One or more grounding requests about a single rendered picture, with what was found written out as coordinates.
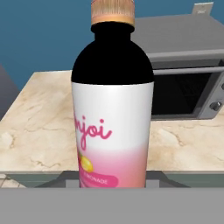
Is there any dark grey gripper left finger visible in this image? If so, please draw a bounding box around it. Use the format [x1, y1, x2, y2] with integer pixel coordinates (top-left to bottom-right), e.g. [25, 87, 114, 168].
[34, 171, 81, 189]

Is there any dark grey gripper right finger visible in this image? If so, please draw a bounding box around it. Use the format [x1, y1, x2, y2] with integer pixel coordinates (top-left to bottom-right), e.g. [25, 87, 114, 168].
[144, 171, 191, 189]

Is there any black bottled drink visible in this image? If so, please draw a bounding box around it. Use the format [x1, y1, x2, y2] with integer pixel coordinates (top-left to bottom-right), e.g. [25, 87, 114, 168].
[70, 0, 155, 189]

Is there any grey microwave knob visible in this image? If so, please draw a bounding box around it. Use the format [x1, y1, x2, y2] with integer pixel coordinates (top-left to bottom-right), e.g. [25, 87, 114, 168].
[209, 100, 223, 112]

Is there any dark grey tall appliance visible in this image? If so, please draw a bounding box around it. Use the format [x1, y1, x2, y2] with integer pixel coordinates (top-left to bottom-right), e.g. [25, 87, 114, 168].
[0, 64, 21, 121]

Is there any grey microwave oven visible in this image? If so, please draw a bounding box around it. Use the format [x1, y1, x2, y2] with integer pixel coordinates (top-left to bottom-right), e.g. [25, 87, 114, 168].
[130, 13, 224, 122]

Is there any grey microwave door handle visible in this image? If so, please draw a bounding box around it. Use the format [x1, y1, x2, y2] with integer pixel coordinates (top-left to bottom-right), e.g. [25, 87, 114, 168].
[152, 66, 224, 77]

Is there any white wall socket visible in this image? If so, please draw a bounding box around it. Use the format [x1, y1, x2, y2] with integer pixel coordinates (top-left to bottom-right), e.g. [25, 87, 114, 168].
[191, 2, 214, 15]

